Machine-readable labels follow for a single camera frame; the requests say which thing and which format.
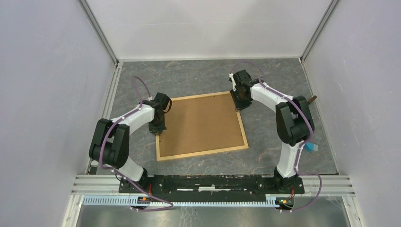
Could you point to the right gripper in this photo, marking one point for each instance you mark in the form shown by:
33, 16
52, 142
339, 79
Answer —
239, 106

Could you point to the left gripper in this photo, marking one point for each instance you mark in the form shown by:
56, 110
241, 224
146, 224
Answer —
157, 130

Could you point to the wooden picture frame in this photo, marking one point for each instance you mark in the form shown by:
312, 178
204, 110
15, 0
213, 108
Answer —
158, 153

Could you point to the brown backing board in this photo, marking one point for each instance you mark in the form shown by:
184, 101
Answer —
200, 125

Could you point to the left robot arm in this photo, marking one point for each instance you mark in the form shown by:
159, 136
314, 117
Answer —
110, 145

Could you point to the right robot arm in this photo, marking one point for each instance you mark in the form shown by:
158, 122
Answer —
294, 122

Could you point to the small brown block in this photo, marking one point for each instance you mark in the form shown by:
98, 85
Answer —
312, 99

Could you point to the blue toy block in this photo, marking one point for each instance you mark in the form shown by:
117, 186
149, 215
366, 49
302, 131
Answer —
310, 147

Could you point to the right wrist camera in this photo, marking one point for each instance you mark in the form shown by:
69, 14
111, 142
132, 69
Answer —
231, 79

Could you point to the blue white cable duct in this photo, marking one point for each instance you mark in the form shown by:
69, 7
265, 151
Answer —
145, 202

